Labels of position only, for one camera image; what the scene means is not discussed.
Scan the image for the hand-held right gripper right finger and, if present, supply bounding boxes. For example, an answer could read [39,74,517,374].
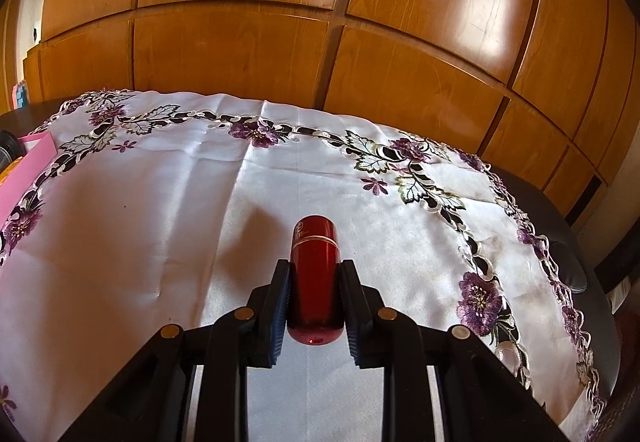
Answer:
[337,259,571,442]

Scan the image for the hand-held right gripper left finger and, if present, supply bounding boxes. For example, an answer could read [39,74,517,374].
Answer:
[57,259,293,442]

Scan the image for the red metallic capsule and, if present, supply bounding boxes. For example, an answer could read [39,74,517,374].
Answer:
[286,215,347,347]

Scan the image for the pink cardboard box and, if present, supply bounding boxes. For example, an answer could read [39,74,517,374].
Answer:
[0,133,58,223]

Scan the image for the white embroidered floral tablecloth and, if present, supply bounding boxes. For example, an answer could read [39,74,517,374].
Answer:
[0,89,608,442]

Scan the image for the wooden wardrobe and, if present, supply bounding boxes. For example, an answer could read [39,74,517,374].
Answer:
[22,0,640,233]

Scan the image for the pink and blue foam boards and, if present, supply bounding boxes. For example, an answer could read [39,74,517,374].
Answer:
[11,80,31,109]

